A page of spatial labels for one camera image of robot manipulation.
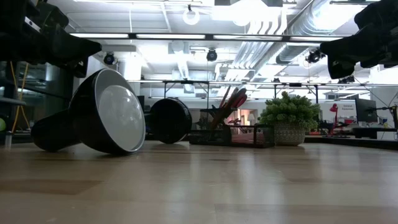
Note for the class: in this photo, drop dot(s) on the small silver can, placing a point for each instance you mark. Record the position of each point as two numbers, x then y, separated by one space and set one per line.
8 140

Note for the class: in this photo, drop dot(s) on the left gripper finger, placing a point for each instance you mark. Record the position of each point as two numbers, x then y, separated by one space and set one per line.
74 49

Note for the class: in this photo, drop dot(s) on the red desk lamp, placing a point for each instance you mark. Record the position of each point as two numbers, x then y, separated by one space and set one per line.
334 108

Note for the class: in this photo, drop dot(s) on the black desk lamp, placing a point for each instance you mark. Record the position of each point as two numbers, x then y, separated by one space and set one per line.
121 115

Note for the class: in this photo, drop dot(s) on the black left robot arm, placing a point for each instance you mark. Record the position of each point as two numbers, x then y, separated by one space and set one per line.
9 37

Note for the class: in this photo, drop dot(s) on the green potted artificial plant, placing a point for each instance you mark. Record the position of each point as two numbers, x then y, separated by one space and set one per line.
289 112

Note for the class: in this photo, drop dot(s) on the black spotlight cluster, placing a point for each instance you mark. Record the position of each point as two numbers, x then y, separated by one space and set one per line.
314 56

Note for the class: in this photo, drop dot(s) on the black mesh desk organizer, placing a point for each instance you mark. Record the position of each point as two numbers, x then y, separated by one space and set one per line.
208 138

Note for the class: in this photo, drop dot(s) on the black aluminium table frame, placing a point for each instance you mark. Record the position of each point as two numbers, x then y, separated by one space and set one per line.
357 143

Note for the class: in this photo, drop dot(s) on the black dome camera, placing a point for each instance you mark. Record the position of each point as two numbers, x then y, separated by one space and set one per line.
211 55
109 58

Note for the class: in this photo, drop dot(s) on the silver ventilation duct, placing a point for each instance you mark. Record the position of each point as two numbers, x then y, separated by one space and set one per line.
292 51

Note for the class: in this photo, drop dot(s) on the white printed sign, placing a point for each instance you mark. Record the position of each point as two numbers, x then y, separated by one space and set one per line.
346 107

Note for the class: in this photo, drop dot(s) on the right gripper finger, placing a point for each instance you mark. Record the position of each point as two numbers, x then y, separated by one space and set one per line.
348 46

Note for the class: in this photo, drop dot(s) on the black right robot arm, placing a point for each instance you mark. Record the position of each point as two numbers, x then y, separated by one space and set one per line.
392 31

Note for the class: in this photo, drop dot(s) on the black computer monitor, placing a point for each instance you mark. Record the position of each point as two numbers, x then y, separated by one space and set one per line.
366 110

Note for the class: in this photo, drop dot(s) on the yellow wooden pencil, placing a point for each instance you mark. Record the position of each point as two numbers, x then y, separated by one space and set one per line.
223 96

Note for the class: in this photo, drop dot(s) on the black office desk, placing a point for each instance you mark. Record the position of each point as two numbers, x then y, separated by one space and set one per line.
373 132

